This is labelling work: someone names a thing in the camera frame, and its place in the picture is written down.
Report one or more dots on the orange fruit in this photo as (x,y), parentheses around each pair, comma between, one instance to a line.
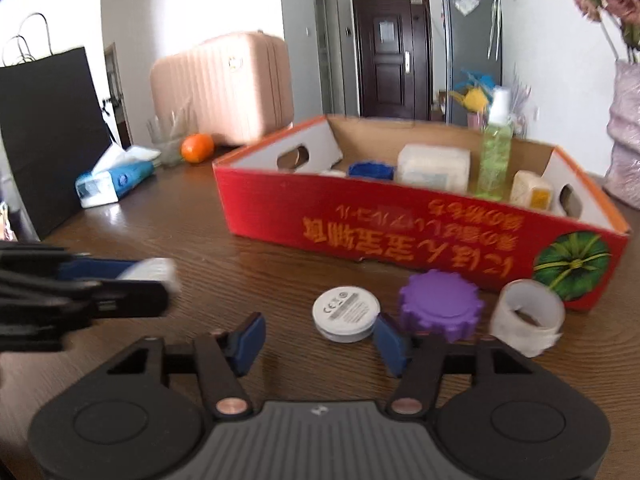
(197,148)

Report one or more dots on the white round tin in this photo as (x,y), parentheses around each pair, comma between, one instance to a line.
(345,314)

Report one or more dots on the blue tissue pack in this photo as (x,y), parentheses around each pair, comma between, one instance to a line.
(116,173)

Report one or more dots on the red cardboard box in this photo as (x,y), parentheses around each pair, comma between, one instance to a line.
(282,190)

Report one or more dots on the clear glass cup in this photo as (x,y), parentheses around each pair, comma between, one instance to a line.
(167,139)

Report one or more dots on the white rectangular container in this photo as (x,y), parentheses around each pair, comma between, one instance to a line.
(440,168)

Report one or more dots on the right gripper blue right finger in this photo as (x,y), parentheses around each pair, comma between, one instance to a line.
(392,343)

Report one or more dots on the dark brown door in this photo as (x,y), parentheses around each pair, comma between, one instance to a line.
(394,51)

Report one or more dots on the pink suitcase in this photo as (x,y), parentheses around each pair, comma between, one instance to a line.
(236,88)

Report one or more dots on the white tape roll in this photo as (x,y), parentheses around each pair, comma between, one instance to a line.
(528,317)

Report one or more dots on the grey refrigerator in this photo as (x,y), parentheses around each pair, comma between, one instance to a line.
(473,49)

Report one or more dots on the white tube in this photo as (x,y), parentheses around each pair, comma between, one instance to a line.
(162,270)

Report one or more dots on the green spray bottle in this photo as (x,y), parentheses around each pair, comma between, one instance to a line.
(496,149)

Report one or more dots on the purple gear lid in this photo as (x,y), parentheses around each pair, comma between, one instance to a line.
(440,303)

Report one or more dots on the yellow blue folded chairs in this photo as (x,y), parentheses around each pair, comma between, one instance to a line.
(475,92)

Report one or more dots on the blue gear lid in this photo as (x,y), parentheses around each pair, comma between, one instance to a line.
(371,170)

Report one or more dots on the dried pink flowers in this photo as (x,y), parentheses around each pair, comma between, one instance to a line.
(624,13)

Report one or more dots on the purple ceramic vase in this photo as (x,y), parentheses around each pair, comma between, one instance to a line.
(622,177)

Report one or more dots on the black paper bag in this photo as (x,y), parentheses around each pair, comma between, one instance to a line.
(52,132)

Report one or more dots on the small yellow soap box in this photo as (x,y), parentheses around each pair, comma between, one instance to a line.
(531,191)

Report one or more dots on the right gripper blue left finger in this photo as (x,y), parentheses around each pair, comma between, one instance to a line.
(245,343)

